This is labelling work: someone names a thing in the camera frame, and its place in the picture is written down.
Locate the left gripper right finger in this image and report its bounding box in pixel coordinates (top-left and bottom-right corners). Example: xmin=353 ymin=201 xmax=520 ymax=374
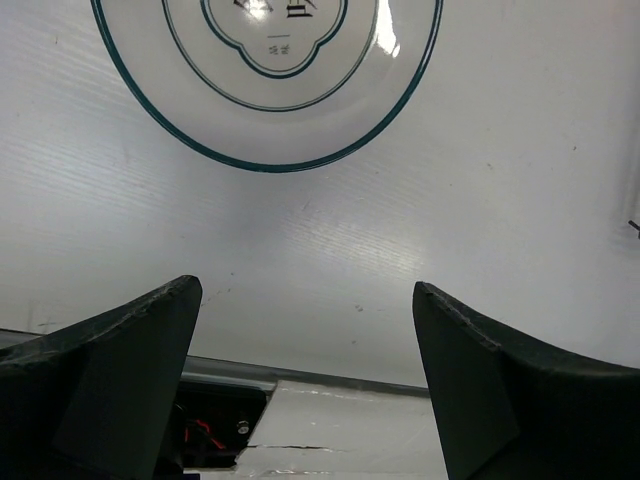
xmin=412 ymin=282 xmax=639 ymax=479

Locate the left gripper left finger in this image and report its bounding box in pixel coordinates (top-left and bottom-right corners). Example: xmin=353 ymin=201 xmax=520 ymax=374
xmin=1 ymin=275 xmax=203 ymax=479

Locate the grey wire dish rack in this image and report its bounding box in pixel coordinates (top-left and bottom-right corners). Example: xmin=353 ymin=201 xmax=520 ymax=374
xmin=628 ymin=220 xmax=640 ymax=237

